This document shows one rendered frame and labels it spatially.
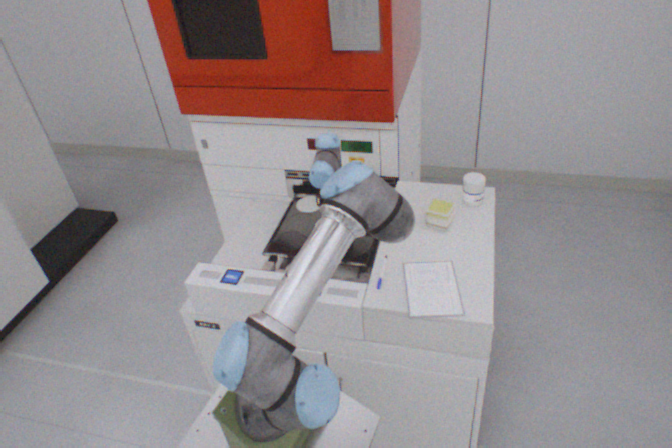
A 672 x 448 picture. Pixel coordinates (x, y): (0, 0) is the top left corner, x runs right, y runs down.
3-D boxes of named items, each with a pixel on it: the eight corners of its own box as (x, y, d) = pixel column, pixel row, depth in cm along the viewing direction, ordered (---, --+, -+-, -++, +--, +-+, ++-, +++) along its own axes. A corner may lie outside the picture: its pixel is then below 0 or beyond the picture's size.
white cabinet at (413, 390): (282, 326, 255) (253, 199, 208) (476, 357, 231) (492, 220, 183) (230, 447, 206) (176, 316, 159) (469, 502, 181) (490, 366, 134)
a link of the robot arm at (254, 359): (274, 421, 93) (411, 190, 110) (209, 383, 88) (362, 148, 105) (256, 402, 103) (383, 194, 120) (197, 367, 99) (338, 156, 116)
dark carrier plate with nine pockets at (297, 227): (299, 194, 194) (298, 193, 194) (385, 201, 185) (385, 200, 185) (267, 252, 168) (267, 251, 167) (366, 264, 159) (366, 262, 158)
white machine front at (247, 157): (213, 191, 215) (189, 107, 192) (399, 207, 194) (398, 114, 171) (210, 195, 212) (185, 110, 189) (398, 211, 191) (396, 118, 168)
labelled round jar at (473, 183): (462, 194, 173) (464, 171, 167) (483, 195, 171) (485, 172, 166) (461, 206, 167) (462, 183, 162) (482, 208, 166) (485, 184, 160)
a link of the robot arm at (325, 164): (348, 187, 144) (352, 167, 153) (319, 164, 140) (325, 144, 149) (330, 202, 148) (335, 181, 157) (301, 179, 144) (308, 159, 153)
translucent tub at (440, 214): (433, 213, 165) (434, 197, 162) (455, 219, 162) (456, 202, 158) (425, 226, 160) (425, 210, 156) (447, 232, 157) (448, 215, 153)
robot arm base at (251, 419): (279, 453, 111) (304, 451, 104) (223, 424, 106) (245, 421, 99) (300, 387, 120) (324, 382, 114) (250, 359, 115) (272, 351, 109)
